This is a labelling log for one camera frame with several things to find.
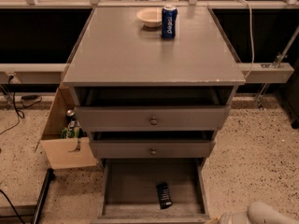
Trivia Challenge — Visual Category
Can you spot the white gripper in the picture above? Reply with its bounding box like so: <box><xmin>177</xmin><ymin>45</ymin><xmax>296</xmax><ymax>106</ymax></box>
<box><xmin>218</xmin><ymin>212</ymin><xmax>249</xmax><ymax>224</ymax></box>

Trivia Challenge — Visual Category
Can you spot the grey bottom drawer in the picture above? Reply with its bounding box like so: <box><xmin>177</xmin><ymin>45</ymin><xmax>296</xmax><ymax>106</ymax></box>
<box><xmin>91</xmin><ymin>159</ymin><xmax>211</xmax><ymax>224</ymax></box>

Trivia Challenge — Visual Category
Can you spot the grey drawer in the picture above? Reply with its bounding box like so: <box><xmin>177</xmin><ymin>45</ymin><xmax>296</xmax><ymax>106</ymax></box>
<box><xmin>90</xmin><ymin>131</ymin><xmax>215</xmax><ymax>159</ymax></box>
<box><xmin>75</xmin><ymin>105</ymin><xmax>230</xmax><ymax>132</ymax></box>
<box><xmin>91</xmin><ymin>159</ymin><xmax>211</xmax><ymax>224</ymax></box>

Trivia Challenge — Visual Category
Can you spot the grey top drawer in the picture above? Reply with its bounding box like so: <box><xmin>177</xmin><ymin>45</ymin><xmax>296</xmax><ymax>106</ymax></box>
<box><xmin>75</xmin><ymin>105</ymin><xmax>230</xmax><ymax>132</ymax></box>

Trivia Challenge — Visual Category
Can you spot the grey middle drawer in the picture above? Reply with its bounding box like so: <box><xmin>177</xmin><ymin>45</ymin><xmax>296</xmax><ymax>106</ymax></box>
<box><xmin>90</xmin><ymin>131</ymin><xmax>215</xmax><ymax>159</ymax></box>

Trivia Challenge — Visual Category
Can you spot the grey drawer cabinet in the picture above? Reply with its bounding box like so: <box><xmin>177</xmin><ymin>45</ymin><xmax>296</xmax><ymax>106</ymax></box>
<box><xmin>62</xmin><ymin>5</ymin><xmax>247</xmax><ymax>170</ymax></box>

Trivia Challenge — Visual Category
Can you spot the black snack packet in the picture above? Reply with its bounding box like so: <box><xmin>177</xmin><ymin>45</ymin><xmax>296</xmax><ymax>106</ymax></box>
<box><xmin>156</xmin><ymin>183</ymin><xmax>173</xmax><ymax>209</ymax></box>

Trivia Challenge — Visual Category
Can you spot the cardboard box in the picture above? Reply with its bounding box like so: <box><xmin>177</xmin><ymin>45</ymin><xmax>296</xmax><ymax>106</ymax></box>
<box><xmin>40</xmin><ymin>86</ymin><xmax>97</xmax><ymax>169</ymax></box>

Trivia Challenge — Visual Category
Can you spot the green packet in box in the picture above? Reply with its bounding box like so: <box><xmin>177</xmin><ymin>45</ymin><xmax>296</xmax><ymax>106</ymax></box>
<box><xmin>61</xmin><ymin>127</ymin><xmax>79</xmax><ymax>139</ymax></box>

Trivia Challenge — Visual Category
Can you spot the can in box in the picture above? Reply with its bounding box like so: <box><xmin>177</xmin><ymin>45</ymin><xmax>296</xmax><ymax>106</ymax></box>
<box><xmin>65</xmin><ymin>109</ymin><xmax>77</xmax><ymax>122</ymax></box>

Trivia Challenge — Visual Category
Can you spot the blue Pepsi can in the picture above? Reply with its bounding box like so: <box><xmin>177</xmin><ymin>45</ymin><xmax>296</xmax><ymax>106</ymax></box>
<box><xmin>162</xmin><ymin>5</ymin><xmax>178</xmax><ymax>39</ymax></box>

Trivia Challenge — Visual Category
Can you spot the white bowl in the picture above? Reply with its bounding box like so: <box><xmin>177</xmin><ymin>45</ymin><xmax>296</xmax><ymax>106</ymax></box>
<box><xmin>136</xmin><ymin>7</ymin><xmax>162</xmax><ymax>28</ymax></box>

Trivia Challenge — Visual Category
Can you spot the black floor rail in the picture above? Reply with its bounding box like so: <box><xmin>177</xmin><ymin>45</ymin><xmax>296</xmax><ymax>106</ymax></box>
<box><xmin>31</xmin><ymin>168</ymin><xmax>55</xmax><ymax>224</ymax></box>

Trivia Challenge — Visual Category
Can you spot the white cable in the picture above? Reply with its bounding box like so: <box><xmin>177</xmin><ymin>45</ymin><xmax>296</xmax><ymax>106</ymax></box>
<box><xmin>234</xmin><ymin>0</ymin><xmax>256</xmax><ymax>79</ymax></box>

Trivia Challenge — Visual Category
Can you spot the black floor cable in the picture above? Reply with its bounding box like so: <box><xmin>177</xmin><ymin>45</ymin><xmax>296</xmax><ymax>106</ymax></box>
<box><xmin>0</xmin><ymin>74</ymin><xmax>43</xmax><ymax>136</ymax></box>

